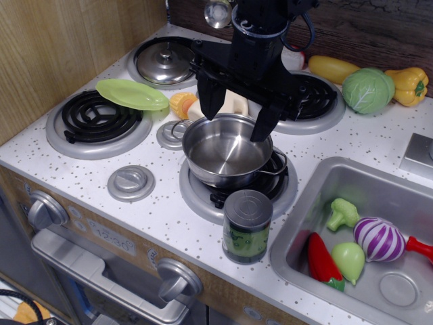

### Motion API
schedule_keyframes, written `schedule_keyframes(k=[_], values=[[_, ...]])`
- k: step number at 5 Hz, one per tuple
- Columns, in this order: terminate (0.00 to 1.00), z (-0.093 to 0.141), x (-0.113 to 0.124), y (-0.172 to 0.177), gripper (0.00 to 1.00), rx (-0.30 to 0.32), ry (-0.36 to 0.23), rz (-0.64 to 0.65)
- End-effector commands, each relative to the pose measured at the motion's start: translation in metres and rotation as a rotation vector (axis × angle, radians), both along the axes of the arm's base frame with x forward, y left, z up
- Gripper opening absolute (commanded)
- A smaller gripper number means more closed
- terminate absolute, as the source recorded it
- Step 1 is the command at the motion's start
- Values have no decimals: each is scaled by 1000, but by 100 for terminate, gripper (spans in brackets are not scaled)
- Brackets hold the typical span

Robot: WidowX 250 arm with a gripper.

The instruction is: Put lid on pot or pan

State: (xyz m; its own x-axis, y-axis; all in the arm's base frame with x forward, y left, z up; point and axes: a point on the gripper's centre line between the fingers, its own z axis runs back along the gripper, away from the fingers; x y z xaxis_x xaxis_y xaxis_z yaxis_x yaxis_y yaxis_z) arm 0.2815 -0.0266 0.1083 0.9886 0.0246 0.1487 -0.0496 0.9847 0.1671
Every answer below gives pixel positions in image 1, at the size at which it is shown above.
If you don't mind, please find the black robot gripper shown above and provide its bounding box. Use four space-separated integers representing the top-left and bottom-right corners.
191 30 338 143

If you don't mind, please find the steel pot lid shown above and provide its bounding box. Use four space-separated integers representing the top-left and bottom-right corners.
135 41 194 85

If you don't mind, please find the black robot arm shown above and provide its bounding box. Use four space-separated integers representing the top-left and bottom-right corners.
190 1 337 142

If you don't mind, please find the cream toy milk jug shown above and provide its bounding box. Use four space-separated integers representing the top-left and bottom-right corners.
187 90 249 121

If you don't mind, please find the toy corn cob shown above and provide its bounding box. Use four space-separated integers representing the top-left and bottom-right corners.
169 92 198 119

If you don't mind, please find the white red toy cheese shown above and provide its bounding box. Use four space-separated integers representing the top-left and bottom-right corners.
281 47 305 71

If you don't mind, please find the middle grey stove knob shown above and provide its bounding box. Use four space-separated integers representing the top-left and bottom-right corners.
156 120 191 151

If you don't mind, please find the grey stove knob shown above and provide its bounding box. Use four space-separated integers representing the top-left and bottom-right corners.
107 165 156 202
156 120 191 151

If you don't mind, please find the back right stove burner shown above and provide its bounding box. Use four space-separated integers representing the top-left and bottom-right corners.
248 70 346 136

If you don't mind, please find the front right stove burner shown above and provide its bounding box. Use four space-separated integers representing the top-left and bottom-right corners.
179 150 298 225

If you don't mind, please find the hanging steel ladle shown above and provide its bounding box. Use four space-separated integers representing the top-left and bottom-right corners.
204 0 233 29

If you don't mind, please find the yellow toy squash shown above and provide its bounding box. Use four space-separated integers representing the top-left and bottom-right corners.
308 55 361 85

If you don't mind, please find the green labelled toy can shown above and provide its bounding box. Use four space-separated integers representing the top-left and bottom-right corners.
222 190 273 264

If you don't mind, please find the green plastic plate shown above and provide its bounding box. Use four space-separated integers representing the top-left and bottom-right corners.
95 79 169 111

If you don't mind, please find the green toy cabbage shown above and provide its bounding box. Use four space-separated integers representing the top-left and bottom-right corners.
342 68 395 114

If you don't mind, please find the front left stove burner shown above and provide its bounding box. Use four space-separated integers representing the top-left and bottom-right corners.
45 90 152 160

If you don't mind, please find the front grey stove knob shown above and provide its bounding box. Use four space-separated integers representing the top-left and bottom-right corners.
107 165 156 202

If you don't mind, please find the green toy broccoli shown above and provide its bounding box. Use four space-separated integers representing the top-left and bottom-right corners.
326 198 360 232

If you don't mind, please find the yellow toy bell pepper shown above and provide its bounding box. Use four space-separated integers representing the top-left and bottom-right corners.
385 67 429 107

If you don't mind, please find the red toy chili pepper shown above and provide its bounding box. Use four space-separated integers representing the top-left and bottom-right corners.
307 232 345 292

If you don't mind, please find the grey faucet base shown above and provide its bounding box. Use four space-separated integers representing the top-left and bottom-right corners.
400 133 433 180

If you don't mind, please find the oven clock display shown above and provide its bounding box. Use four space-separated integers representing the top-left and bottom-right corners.
87 219 136 256

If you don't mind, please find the light green toy pear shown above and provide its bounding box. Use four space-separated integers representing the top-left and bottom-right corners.
331 242 365 286

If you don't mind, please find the right oven dial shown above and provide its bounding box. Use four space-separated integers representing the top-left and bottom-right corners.
157 258 203 303

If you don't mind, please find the oven dial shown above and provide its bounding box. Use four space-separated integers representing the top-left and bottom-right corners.
28 190 70 230
157 258 203 303

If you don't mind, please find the purple toy onion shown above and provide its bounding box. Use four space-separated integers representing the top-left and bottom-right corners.
353 217 406 262

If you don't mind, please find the left oven dial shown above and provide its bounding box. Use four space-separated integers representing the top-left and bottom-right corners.
28 190 70 230

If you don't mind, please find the red toy piece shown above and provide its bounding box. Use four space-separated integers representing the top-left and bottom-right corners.
406 236 433 264

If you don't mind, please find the silver toy sink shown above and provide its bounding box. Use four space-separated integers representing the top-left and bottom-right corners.
270 157 432 324

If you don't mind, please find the orange object bottom left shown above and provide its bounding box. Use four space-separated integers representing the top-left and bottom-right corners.
13 301 51 324

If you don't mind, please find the steel pot with handles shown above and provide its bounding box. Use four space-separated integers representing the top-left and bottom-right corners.
170 113 288 189

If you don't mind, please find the grey oven door handle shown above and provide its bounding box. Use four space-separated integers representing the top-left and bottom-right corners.
31 230 189 324

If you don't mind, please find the black cable bottom left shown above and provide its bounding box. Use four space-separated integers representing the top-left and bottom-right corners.
0 289 45 322

